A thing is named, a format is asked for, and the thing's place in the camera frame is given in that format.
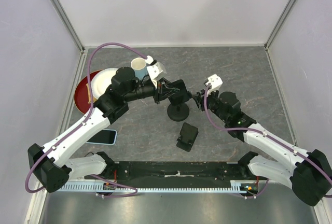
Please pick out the black round-base phone stand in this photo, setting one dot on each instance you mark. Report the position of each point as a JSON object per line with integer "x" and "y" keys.
{"x": 178, "y": 112}

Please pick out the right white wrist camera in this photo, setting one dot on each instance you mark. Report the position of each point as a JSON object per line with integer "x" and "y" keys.
{"x": 213, "y": 83}

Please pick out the light blue cable duct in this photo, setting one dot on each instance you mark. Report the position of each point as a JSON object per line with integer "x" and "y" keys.
{"x": 159, "y": 186}

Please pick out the blue-cased smartphone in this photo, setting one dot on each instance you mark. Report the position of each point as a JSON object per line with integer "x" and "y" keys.
{"x": 104, "y": 137}

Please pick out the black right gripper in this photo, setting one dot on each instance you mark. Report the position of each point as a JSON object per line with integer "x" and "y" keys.
{"x": 199, "y": 99}

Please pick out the white paper plate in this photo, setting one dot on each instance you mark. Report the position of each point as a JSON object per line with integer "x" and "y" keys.
{"x": 101, "y": 81}

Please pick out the black folding phone stand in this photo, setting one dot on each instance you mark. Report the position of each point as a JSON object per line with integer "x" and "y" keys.
{"x": 187, "y": 137}

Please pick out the red round tray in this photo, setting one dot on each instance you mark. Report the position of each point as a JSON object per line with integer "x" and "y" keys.
{"x": 80, "y": 96}

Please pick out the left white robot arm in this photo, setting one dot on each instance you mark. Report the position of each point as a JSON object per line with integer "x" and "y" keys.
{"x": 51, "y": 163}

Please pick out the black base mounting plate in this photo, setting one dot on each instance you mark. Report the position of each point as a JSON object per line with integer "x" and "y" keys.
{"x": 130, "y": 172}

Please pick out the light blue ceramic mug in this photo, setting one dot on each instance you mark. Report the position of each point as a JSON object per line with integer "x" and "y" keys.
{"x": 139, "y": 66}

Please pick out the black smartphone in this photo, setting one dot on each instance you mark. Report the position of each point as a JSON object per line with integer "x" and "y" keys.
{"x": 184, "y": 98}

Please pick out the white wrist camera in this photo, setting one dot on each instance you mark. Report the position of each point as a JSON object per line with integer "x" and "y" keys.
{"x": 213, "y": 83}
{"x": 155, "y": 69}

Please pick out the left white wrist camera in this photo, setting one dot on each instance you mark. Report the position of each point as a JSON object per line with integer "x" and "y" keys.
{"x": 155, "y": 69}

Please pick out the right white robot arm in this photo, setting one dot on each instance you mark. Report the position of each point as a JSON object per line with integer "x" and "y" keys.
{"x": 307, "y": 173}

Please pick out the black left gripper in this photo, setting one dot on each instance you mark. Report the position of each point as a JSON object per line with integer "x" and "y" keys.
{"x": 163, "y": 87}

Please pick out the yellow sponge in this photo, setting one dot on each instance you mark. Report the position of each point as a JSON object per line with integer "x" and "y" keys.
{"x": 88, "y": 93}

